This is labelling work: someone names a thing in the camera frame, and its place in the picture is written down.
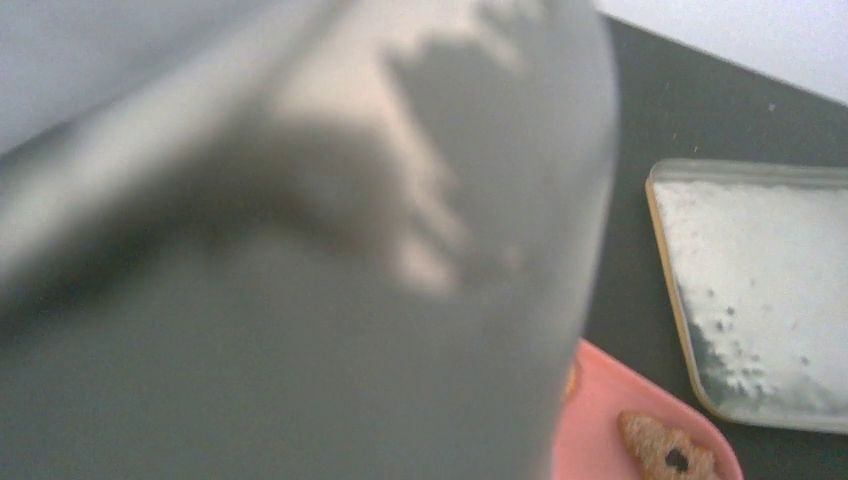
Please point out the pink plastic tray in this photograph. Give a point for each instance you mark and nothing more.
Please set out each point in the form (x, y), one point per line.
(588, 445)

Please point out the metal tongs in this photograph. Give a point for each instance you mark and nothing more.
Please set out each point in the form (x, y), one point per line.
(346, 240)

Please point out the brown flower cookie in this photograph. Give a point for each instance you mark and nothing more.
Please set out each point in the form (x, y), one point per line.
(663, 452)

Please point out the clear plastic lid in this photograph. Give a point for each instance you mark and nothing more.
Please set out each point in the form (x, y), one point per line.
(754, 257)

